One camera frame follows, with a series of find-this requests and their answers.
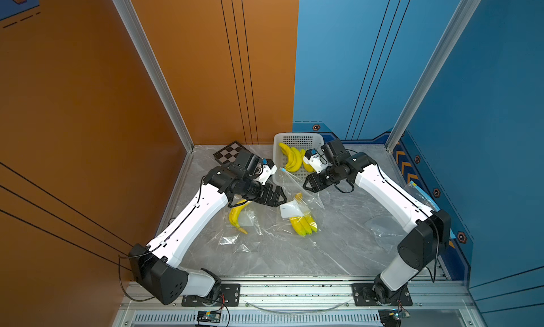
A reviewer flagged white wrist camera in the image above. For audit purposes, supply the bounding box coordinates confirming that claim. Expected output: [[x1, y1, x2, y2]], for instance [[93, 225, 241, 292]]
[[255, 159, 278, 185], [305, 149, 329, 174]]

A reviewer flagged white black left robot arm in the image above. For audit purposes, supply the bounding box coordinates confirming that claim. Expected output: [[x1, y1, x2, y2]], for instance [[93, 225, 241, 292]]
[[127, 151, 287, 305]]

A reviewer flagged green circuit board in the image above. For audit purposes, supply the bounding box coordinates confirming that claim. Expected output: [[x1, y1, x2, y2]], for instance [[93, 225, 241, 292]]
[[195, 310, 222, 326], [389, 310, 411, 321]]

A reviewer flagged aluminium corner post right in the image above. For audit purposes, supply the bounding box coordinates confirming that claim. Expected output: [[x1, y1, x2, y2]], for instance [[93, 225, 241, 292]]
[[385, 0, 482, 152]]

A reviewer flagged aluminium front rail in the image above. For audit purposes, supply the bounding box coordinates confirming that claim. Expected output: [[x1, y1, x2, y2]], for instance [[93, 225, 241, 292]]
[[113, 276, 485, 326]]

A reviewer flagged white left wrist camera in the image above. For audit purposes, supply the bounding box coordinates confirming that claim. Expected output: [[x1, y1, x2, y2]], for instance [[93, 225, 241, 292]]
[[255, 159, 278, 185]]

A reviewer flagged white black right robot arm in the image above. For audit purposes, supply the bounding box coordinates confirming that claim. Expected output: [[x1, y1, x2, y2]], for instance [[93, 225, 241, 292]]
[[303, 140, 451, 305]]

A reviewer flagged white perforated plastic basket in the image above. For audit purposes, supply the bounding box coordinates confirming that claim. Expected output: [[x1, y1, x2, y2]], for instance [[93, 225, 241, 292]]
[[273, 132, 324, 184]]

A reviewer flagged black white chessboard box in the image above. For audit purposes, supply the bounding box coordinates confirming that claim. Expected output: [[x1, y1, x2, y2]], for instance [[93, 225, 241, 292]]
[[213, 141, 248, 165]]

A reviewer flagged aluminium corner post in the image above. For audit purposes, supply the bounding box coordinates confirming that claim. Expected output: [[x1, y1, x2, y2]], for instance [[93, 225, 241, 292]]
[[112, 0, 194, 153], [385, 0, 482, 152]]

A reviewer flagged aluminium corner post left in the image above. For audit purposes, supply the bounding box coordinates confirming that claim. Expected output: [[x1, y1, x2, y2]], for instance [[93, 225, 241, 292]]
[[112, 0, 194, 153]]

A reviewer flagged yellow green banana bunch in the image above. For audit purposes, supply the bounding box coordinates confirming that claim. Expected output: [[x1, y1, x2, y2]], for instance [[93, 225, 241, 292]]
[[300, 149, 315, 173]]

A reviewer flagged clear zip bag blue seal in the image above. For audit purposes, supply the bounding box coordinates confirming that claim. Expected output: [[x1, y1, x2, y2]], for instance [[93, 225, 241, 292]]
[[404, 181, 441, 217]]

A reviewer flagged green circuit board right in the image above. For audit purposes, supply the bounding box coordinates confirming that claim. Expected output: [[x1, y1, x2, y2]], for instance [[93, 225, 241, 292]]
[[389, 310, 411, 321]]

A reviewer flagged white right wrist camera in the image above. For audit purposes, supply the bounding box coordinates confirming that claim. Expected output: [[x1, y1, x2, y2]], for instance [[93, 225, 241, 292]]
[[305, 149, 329, 174]]

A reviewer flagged green circuit board left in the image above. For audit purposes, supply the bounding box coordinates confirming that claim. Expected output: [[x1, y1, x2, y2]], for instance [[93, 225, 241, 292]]
[[195, 310, 222, 326]]

